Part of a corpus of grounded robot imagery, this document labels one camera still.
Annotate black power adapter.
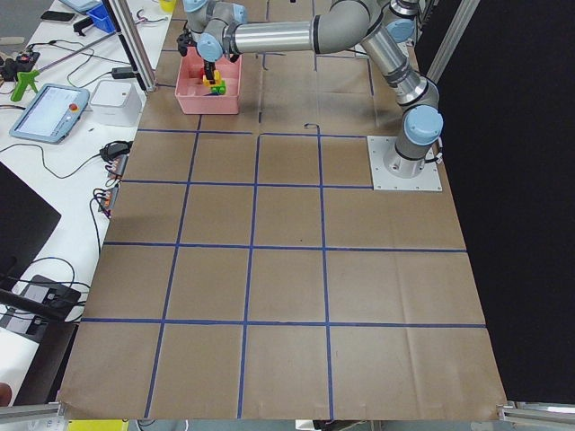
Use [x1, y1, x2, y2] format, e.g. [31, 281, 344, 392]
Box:
[111, 66, 135, 80]

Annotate green toy block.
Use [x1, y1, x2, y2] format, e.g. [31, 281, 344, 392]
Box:
[210, 80, 226, 95]

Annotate green plastic tool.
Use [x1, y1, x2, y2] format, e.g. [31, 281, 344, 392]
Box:
[11, 69, 40, 102]

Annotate yellow toy block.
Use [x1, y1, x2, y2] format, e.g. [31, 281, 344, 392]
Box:
[202, 70, 222, 87]

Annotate pink plastic box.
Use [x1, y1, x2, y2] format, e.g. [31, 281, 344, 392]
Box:
[174, 47, 242, 115]

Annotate aluminium frame post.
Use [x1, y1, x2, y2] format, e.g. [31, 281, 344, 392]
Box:
[102, 0, 156, 93]

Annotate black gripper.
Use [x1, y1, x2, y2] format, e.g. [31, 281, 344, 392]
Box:
[202, 59, 217, 84]

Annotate blue plastic bin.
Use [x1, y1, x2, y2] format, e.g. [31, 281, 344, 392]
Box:
[87, 4, 119, 34]

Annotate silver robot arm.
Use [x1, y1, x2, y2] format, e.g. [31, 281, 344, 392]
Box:
[179, 1, 444, 162]

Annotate teach pendant tablet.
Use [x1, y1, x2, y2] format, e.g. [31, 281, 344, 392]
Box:
[9, 84, 90, 144]

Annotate white square box device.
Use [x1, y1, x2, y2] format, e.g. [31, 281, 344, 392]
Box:
[90, 80, 142, 127]

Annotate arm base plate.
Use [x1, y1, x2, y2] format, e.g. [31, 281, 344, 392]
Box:
[367, 136, 443, 192]

